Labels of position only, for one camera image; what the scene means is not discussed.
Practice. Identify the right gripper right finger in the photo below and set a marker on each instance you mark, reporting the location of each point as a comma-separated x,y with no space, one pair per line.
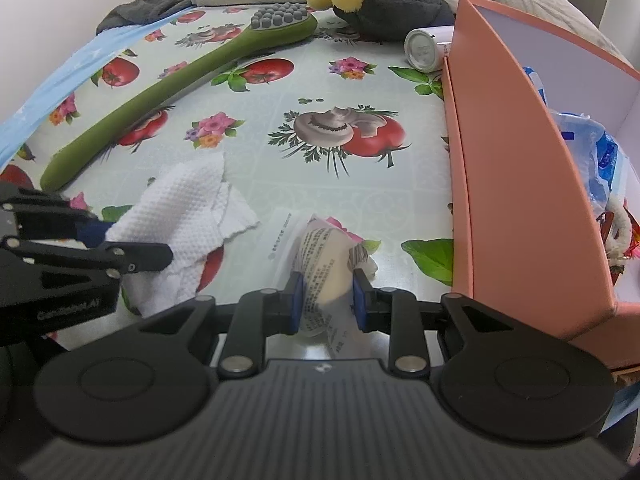
394,312

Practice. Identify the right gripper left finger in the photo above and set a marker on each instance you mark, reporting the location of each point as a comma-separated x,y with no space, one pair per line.
255,317

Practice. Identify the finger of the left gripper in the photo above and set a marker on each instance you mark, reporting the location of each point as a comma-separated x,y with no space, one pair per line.
126,258
55,220

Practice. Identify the white waffle cloth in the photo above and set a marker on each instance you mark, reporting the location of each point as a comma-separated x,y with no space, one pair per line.
194,210

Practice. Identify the clear packet with printed label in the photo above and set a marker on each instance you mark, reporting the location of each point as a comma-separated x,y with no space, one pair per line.
326,256

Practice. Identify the white fluffy plush toy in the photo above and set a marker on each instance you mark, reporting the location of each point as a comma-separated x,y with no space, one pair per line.
619,238

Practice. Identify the blue surgical face mask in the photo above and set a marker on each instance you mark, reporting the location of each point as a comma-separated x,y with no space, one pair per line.
599,159

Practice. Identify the blue bed sheet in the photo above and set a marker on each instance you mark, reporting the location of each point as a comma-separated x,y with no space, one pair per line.
17,129

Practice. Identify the orange cardboard box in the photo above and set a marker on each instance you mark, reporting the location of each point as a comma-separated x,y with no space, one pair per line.
525,238

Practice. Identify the fruit pattern tablecloth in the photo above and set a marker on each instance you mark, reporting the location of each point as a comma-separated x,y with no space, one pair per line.
337,126

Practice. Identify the dark grey towel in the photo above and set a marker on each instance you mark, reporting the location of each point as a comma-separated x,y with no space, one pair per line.
141,12

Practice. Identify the white cylindrical can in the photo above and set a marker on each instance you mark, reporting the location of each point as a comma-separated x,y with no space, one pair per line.
426,48

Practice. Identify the green massage brush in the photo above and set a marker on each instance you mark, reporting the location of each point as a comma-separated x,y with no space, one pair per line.
272,26

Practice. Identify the grey penguin plush toy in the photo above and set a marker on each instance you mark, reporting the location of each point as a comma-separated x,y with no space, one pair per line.
390,5

